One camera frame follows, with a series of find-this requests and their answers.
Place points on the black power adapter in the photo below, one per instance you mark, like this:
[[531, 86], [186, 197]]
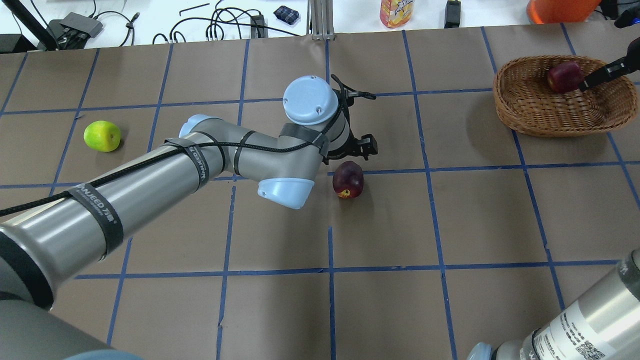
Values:
[[453, 10]]

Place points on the woven wicker basket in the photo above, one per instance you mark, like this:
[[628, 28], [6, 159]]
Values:
[[525, 102]]

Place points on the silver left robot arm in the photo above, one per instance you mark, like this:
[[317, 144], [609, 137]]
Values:
[[51, 240]]

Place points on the red apple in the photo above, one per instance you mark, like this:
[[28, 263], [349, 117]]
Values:
[[565, 77]]

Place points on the aluminium frame post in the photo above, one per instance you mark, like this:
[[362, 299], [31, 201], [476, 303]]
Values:
[[321, 20]]

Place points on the orange juice bottle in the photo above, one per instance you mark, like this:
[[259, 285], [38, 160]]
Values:
[[396, 13]]

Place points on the green apple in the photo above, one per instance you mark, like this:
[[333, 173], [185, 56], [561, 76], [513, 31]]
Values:
[[102, 136]]

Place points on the dark purple apple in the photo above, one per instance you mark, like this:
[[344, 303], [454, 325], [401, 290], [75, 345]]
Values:
[[348, 180]]

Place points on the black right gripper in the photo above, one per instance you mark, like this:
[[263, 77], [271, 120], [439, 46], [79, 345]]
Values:
[[607, 71]]

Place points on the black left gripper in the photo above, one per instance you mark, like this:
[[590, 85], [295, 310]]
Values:
[[361, 148]]

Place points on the orange round container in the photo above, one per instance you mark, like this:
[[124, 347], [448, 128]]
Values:
[[560, 11]]

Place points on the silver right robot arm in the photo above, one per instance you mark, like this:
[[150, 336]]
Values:
[[601, 324]]

